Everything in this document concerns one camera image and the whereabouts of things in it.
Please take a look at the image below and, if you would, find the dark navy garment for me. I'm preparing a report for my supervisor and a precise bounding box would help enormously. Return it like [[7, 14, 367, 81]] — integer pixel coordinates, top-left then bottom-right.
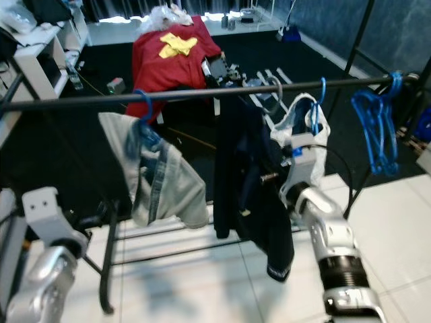
[[212, 98, 298, 284]]

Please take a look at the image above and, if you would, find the grey metal clothes hanger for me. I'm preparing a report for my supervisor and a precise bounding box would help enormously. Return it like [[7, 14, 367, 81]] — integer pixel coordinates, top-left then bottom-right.
[[263, 75, 284, 112]]

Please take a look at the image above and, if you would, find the white garment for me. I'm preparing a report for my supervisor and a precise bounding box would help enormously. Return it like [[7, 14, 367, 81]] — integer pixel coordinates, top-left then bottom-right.
[[269, 93, 331, 203]]

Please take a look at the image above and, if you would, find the pale denim garment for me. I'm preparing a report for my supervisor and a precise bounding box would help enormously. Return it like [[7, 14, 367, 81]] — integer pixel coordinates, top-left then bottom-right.
[[98, 111, 210, 230]]

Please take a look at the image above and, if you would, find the black metal clothes rack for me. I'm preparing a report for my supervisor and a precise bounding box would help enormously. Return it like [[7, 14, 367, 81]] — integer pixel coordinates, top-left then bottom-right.
[[0, 0, 431, 316]]

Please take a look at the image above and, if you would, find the black floor rug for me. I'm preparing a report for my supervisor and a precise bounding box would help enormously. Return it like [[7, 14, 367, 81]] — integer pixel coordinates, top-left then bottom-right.
[[0, 27, 431, 223]]

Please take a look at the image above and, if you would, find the small grey box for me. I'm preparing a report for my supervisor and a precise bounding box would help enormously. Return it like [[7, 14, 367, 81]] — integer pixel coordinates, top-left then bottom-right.
[[108, 77, 126, 96]]

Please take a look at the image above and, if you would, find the red cloth yellow print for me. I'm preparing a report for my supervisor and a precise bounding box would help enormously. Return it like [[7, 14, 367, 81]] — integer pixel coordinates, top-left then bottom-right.
[[131, 17, 224, 112]]

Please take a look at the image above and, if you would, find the white cabinet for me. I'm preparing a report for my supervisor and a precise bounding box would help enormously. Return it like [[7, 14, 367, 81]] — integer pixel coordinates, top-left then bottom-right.
[[0, 7, 92, 102]]

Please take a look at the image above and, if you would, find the white fluffy cloth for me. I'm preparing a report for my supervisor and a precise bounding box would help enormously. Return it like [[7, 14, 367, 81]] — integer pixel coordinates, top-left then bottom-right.
[[148, 3, 197, 32]]

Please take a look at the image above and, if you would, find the black bag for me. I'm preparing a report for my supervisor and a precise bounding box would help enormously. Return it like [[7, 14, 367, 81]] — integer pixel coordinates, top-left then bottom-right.
[[27, 0, 75, 24]]

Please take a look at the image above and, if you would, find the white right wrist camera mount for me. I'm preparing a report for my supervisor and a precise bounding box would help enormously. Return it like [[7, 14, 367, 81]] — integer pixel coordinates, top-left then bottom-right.
[[286, 131, 328, 196]]

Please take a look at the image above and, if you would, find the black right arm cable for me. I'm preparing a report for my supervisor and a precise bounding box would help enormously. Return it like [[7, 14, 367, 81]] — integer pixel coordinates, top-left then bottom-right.
[[317, 145, 355, 220]]

